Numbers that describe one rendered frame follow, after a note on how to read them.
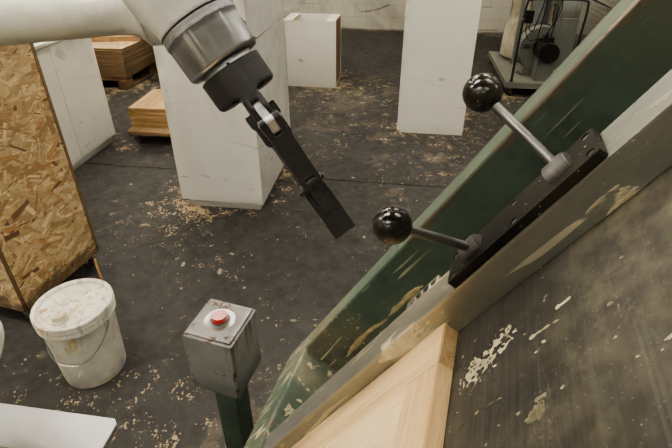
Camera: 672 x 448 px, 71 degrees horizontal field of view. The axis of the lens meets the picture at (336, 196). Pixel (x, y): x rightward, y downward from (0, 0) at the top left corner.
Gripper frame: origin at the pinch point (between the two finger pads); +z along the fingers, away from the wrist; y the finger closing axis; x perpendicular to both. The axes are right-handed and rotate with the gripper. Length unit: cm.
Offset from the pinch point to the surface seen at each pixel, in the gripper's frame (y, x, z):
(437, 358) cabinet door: -13.6, 0.4, 16.2
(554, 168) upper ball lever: -19.0, -17.6, 4.6
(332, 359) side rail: 35, 16, 35
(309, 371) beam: 34, 21, 33
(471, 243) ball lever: -12.6, -9.3, 8.8
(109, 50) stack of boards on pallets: 508, 72, -167
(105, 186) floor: 309, 109, -39
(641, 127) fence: -24.4, -22.4, 3.6
